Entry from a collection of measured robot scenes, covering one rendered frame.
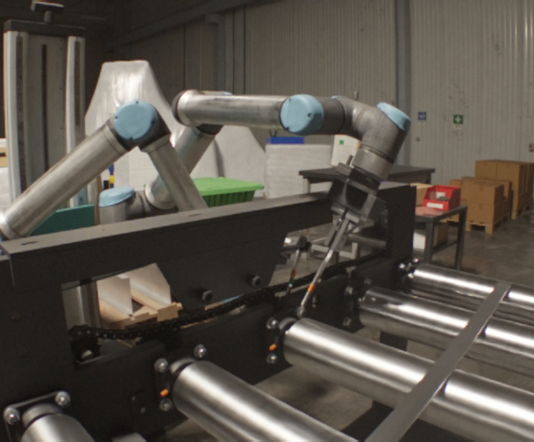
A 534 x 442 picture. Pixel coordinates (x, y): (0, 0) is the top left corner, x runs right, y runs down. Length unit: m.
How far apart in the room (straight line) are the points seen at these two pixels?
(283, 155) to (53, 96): 6.10
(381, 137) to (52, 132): 1.33
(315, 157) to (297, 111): 6.78
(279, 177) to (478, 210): 3.32
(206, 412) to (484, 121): 10.83
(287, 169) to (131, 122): 6.53
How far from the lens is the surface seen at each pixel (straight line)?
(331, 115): 1.03
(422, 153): 11.97
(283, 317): 1.08
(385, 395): 0.90
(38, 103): 1.91
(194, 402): 0.82
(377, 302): 1.22
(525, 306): 1.36
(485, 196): 6.49
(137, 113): 1.29
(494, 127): 11.24
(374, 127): 1.05
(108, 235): 0.77
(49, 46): 1.96
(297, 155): 7.73
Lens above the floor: 1.34
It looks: 12 degrees down
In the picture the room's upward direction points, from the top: straight up
